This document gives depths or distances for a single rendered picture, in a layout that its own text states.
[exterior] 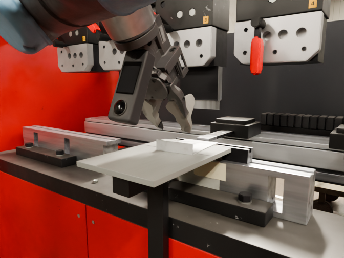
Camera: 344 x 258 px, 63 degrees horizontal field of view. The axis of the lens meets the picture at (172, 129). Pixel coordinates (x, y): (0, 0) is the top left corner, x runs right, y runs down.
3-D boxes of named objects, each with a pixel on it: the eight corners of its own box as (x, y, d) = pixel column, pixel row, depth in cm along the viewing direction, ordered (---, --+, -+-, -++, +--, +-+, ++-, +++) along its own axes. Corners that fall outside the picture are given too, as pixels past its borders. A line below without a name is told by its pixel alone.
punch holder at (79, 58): (58, 72, 90) (55, 18, 87) (81, 73, 97) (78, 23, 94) (88, 70, 81) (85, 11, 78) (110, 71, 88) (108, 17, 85)
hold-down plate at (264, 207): (142, 192, 69) (142, 180, 68) (156, 185, 73) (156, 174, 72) (264, 228, 51) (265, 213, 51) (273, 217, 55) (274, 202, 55)
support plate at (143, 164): (76, 166, 50) (76, 160, 50) (165, 142, 71) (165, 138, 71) (153, 188, 40) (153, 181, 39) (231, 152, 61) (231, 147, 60)
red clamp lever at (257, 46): (248, 74, 49) (250, 16, 48) (256, 75, 53) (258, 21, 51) (257, 74, 48) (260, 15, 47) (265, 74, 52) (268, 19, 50)
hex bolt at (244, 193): (235, 201, 55) (235, 194, 55) (240, 197, 58) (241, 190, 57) (249, 205, 54) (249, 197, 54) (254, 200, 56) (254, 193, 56)
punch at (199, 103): (179, 107, 68) (180, 67, 66) (184, 107, 69) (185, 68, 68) (217, 109, 62) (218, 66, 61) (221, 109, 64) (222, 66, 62)
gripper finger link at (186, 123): (210, 113, 55) (186, 77, 50) (199, 135, 51) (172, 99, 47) (197, 114, 57) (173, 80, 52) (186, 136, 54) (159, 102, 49)
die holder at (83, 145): (24, 150, 113) (22, 126, 112) (38, 147, 118) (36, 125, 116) (107, 172, 84) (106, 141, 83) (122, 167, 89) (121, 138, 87)
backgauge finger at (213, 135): (182, 143, 73) (182, 124, 72) (225, 130, 94) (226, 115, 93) (224, 149, 66) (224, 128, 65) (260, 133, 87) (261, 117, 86)
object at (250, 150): (171, 150, 71) (171, 139, 70) (177, 148, 73) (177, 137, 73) (247, 164, 59) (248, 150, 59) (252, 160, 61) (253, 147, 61)
